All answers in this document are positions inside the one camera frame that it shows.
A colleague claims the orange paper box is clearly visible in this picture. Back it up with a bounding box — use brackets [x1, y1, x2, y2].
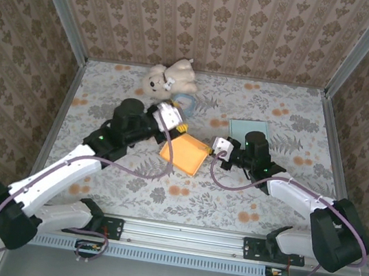
[156, 128, 212, 179]

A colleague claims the light blue paper box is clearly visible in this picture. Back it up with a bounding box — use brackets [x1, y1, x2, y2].
[226, 116, 273, 148]

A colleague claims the cream plush dog toy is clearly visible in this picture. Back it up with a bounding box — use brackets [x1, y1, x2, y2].
[134, 51, 203, 106]

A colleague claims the floral patterned table cover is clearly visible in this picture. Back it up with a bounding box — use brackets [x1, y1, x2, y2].
[27, 49, 355, 248]

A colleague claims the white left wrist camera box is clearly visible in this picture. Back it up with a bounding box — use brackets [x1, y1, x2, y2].
[150, 100, 188, 135]

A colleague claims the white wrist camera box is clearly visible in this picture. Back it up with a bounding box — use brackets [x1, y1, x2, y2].
[150, 100, 188, 135]
[209, 135, 241, 160]

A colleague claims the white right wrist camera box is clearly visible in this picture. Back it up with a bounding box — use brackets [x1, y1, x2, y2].
[209, 135, 241, 160]

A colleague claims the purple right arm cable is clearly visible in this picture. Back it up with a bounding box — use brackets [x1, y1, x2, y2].
[194, 149, 369, 276]

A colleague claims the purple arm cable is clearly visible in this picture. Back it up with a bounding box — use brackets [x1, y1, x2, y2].
[0, 97, 182, 276]
[194, 149, 369, 276]

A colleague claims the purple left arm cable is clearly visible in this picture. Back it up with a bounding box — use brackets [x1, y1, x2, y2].
[0, 97, 182, 276]

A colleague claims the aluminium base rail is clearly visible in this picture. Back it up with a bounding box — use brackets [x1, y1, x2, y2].
[1, 197, 369, 276]

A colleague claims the grey slotted cable duct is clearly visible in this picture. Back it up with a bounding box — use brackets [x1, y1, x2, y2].
[11, 227, 265, 276]

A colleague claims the aluminium frame post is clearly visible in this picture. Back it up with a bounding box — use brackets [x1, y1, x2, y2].
[16, 0, 98, 65]
[322, 0, 369, 104]

